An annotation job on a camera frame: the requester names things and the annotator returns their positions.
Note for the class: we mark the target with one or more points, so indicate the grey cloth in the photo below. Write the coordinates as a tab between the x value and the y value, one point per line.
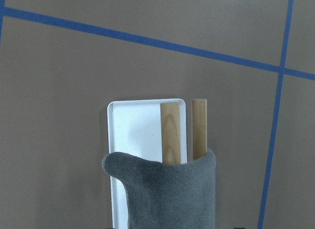
161	196

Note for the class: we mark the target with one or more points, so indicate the wooden rack rod near tray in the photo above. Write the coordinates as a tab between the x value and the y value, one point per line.
170	133

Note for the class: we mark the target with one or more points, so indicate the white rectangular tray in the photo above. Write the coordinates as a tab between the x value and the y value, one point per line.
134	127

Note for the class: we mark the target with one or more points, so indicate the wooden rack rod outer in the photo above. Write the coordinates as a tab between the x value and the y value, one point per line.
199	128

